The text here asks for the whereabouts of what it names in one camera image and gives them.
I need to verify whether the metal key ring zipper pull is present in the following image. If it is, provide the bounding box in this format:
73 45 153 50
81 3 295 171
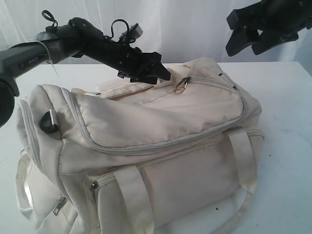
174 76 191 95

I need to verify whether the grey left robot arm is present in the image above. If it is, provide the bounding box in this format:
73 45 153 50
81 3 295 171
0 10 171 126

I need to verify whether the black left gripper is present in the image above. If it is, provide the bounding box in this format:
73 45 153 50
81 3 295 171
68 17 171 84

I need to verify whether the white backdrop curtain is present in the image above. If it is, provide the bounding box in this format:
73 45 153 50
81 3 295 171
0 0 312 66

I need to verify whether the cream white duffel bag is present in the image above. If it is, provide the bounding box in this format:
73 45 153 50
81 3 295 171
16 58 264 234

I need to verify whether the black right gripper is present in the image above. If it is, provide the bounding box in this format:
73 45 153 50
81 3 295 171
226 0 312 57

